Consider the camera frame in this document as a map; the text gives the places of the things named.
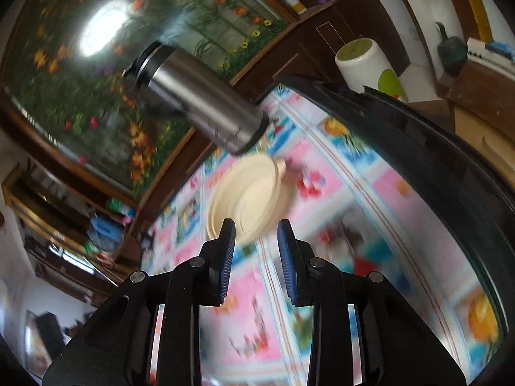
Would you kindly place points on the stainless steel thermos jug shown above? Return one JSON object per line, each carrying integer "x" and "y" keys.
{"x": 173, "y": 84}

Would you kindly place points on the small beige plastic bowl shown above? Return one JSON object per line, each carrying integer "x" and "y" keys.
{"x": 256, "y": 193}

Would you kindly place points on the white green trash bin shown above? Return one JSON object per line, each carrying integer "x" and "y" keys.
{"x": 363, "y": 63}

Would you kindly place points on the colourful fruit pattern tablecloth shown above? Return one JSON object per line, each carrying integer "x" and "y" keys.
{"x": 371, "y": 247}

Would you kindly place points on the flower mural glass panel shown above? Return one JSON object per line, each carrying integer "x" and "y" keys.
{"x": 64, "y": 69}

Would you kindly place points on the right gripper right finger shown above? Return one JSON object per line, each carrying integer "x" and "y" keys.
{"x": 396, "y": 346}

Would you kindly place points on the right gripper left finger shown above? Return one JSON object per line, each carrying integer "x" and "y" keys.
{"x": 147, "y": 331}

